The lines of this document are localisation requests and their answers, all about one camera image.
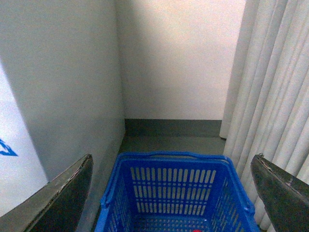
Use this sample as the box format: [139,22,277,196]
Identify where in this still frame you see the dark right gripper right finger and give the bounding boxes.
[251,155,309,232]

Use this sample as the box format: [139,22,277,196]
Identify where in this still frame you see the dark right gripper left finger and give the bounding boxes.
[0,154,93,232]

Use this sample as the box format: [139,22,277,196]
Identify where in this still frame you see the white pleated curtain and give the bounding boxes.
[220,0,309,232]

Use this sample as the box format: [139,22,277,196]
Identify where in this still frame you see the blue plastic shopping basket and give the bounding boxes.
[95,151,259,232]

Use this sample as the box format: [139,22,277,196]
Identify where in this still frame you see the white blue chest freezer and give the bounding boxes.
[0,0,125,232]

